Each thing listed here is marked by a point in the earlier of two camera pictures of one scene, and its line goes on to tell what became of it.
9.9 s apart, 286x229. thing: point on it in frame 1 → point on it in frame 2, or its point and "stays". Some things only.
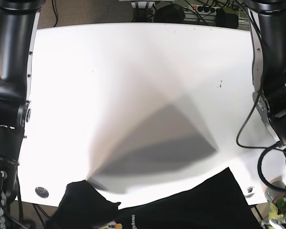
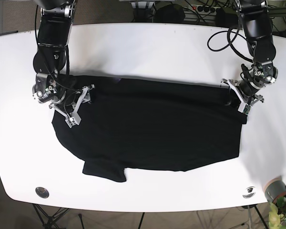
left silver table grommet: x=42 y=192 stays
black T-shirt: x=217 y=203 → x=148 y=124
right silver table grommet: x=250 y=192 stays
